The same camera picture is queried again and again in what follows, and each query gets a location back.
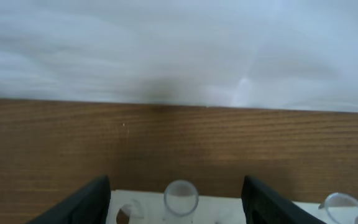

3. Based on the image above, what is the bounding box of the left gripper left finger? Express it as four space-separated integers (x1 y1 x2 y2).
26 175 112 224

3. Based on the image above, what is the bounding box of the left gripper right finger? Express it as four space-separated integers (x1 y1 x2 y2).
241 175 326 224

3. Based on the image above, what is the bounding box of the clear test tube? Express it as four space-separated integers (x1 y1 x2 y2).
318 192 358 224
163 179 200 224

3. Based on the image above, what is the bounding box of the white test tube rack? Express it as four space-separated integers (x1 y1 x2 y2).
106 189 358 224

